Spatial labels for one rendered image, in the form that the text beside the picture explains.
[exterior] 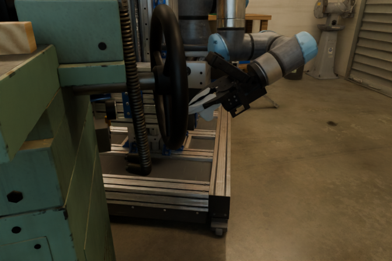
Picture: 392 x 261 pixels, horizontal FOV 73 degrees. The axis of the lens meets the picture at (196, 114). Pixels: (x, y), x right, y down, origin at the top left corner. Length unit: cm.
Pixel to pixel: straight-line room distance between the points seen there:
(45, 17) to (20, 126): 21
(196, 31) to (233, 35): 33
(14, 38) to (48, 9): 9
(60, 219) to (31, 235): 4
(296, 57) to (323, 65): 347
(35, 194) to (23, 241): 7
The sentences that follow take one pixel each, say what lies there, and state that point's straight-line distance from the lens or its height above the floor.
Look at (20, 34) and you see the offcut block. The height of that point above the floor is 92.
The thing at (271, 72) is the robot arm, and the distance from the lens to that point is 67.
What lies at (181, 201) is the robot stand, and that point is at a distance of 118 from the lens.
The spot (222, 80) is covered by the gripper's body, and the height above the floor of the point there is 78.
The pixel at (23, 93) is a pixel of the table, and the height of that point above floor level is 88.
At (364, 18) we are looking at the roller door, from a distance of 413.
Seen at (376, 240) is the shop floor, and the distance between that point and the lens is 151.
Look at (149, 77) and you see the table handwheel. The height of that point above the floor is 82.
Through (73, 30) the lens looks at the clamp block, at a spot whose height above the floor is 92.
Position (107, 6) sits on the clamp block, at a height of 95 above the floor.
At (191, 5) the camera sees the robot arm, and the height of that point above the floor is 95.
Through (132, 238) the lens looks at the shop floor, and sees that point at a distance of 132.
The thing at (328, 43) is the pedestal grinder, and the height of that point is 47.
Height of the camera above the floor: 95
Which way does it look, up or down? 22 degrees down
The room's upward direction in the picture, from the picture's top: straight up
